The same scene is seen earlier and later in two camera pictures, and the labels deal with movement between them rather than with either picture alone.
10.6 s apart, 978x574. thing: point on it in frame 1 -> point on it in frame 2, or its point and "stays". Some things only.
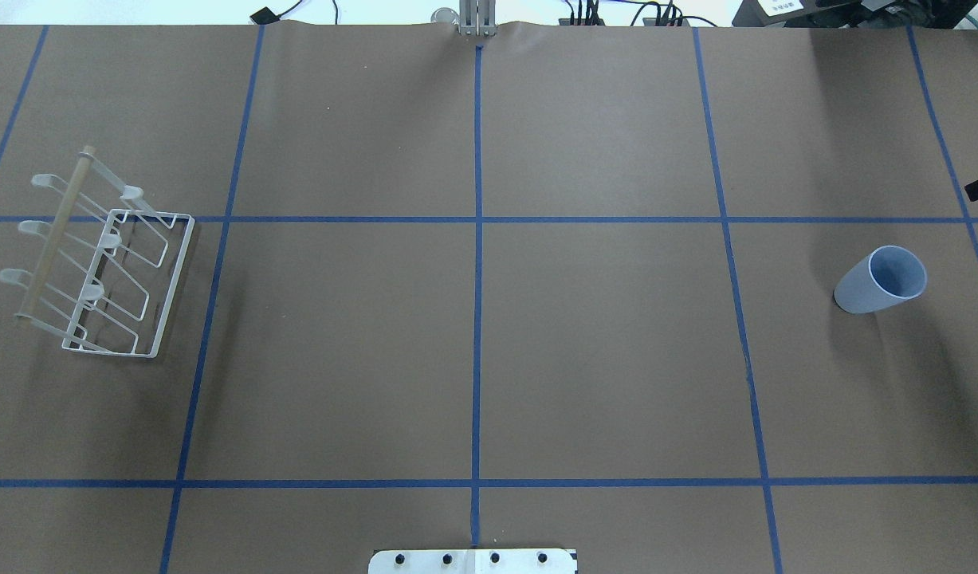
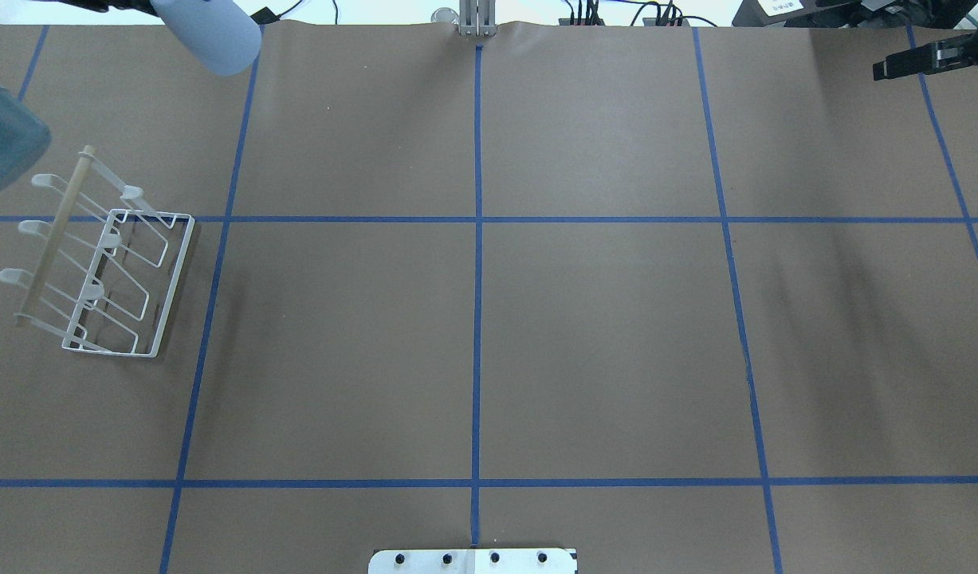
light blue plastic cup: [889, 277] -> [223, 38]
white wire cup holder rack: [103, 278] stays
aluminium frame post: [477, 17] stays
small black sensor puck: [265, 16] stays
